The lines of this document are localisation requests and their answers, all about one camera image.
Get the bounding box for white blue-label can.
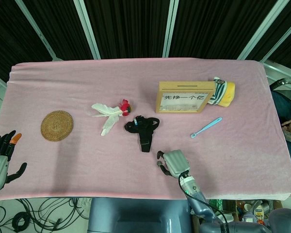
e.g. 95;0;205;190
253;206;265;219

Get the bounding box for aluminium frame post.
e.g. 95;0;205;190
162;0;180;59
237;0;291;61
14;0;63;61
261;18;291;63
73;0;102;60

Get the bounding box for blue-grey robot torso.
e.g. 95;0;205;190
88;198;193;233

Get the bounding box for green foil bag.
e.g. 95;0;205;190
209;199;224;210

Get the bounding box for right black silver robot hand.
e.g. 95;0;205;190
156;150;191;179

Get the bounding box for pink tablecloth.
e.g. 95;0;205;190
0;58;291;201

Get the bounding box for black floor cable bundle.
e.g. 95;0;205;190
0;198;92;233

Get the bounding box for light blue toothbrush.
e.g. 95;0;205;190
190;116;223;139

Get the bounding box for white feather shuttlecock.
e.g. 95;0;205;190
91;99;132;137

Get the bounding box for wooden framed money box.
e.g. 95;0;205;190
155;81;216;114

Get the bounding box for black pleated curtain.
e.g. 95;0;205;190
0;0;291;78

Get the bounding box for black strap brace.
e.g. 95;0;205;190
124;116;161;153

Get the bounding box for round woven rattan coaster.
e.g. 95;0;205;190
40;110;75;141

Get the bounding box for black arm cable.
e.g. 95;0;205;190
178;176;230;226

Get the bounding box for person's blue jeans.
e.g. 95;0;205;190
271;90;291;170

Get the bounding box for black bag strap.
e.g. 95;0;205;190
269;77;291;92

